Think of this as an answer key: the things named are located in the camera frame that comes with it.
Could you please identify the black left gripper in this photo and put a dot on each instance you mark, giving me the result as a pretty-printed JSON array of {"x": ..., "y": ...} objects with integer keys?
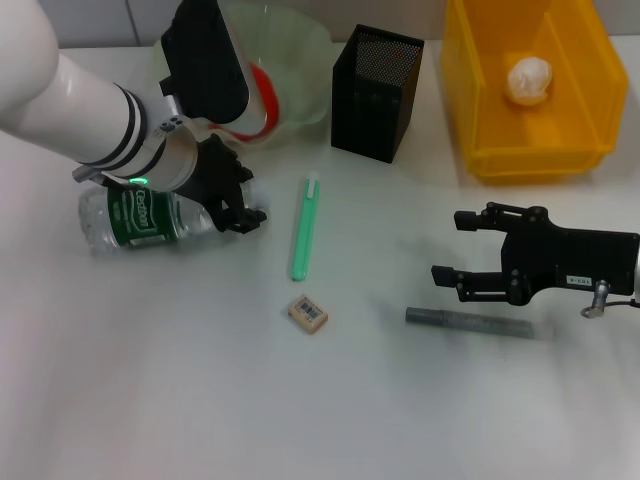
[{"x": 210, "y": 170}]

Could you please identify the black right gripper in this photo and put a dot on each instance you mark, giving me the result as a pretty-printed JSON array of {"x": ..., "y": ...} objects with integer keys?
[{"x": 565, "y": 255}]

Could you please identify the mint green pen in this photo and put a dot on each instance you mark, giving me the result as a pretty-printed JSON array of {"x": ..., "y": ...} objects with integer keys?
[{"x": 304, "y": 235}]

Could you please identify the red-orange fruit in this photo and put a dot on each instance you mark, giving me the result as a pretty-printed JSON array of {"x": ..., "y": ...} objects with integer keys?
[{"x": 267, "y": 95}]

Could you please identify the clear green-label water bottle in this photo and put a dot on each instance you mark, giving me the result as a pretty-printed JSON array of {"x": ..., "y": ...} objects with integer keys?
[{"x": 130, "y": 220}]

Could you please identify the white paper ball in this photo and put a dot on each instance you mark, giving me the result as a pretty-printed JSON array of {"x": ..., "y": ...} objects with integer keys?
[{"x": 530, "y": 80}]

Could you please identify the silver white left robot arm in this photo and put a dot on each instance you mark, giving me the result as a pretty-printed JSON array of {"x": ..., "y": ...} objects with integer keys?
[{"x": 75, "y": 110}]

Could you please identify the grey marker pen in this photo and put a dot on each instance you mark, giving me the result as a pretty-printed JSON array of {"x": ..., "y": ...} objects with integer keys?
[{"x": 465, "y": 321}]

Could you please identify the beige eraser with barcode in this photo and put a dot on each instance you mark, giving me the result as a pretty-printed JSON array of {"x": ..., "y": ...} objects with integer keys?
[{"x": 309, "y": 314}]

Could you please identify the green glass fruit plate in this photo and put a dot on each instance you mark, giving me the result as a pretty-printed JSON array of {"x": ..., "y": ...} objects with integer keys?
[{"x": 300, "y": 65}]

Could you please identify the black mesh pen holder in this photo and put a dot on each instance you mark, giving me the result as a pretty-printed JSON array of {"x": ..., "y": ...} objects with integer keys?
[{"x": 370, "y": 100}]

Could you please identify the yellow plastic bin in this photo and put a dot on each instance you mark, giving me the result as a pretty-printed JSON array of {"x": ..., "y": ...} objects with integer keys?
[{"x": 550, "y": 135}]

